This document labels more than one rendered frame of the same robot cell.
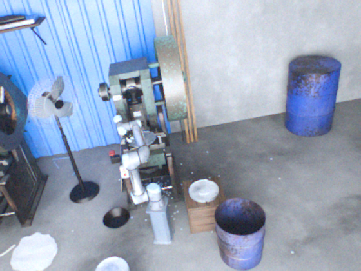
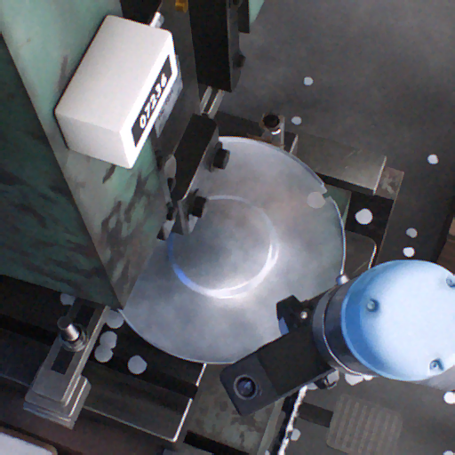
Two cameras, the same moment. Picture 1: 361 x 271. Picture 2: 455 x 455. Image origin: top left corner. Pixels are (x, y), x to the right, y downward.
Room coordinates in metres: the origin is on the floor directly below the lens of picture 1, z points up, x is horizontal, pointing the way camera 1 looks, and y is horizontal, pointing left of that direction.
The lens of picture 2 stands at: (2.69, 0.46, 1.70)
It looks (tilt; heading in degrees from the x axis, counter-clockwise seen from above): 64 degrees down; 294
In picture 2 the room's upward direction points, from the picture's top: 6 degrees counter-clockwise
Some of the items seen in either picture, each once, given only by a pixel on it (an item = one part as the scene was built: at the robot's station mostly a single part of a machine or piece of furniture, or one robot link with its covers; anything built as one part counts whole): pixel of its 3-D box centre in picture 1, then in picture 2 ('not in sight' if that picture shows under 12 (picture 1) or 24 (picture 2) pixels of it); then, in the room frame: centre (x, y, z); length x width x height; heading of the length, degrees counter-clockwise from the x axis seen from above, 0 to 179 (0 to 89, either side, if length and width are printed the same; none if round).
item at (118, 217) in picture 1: (117, 219); not in sight; (2.55, 0.52, 0.04); 0.30 x 0.30 x 0.07
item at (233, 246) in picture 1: (240, 234); not in sight; (1.87, -0.61, 0.24); 0.42 x 0.42 x 0.48
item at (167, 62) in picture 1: (164, 76); not in sight; (3.09, -0.27, 1.33); 1.03 x 0.28 x 0.82; 178
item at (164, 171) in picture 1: (149, 166); not in sight; (3.00, 0.07, 0.31); 0.43 x 0.42 x 0.01; 88
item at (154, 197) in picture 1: (153, 191); not in sight; (2.22, 0.06, 0.62); 0.13 x 0.12 x 0.14; 97
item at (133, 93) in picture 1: (133, 91); not in sight; (2.99, 0.07, 1.27); 0.21 x 0.12 x 0.34; 178
